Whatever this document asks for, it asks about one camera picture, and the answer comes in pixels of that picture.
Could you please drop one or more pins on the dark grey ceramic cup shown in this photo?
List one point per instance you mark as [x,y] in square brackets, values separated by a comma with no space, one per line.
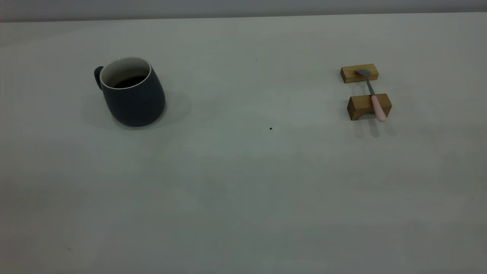
[133,104]

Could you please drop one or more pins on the arched wooden block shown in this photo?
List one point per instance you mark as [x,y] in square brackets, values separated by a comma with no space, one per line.
[359,106]

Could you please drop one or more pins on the flat wooden block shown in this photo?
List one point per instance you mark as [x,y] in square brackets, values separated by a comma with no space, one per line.
[350,74]

